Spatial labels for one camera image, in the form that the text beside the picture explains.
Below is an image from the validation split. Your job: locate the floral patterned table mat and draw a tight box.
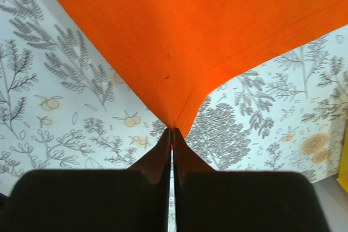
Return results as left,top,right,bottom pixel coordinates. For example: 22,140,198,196
1,0,347,195

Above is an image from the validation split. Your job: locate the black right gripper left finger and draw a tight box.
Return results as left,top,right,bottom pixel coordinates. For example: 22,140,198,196
1,129,172,231

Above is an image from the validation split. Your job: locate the orange t shirt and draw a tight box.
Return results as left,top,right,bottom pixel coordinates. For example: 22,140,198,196
57,0,347,135

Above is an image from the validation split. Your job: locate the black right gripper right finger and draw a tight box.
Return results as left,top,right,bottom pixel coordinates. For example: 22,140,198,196
172,129,330,231

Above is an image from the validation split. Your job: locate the yellow plastic bin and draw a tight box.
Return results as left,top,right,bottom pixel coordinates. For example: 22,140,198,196
337,120,348,193

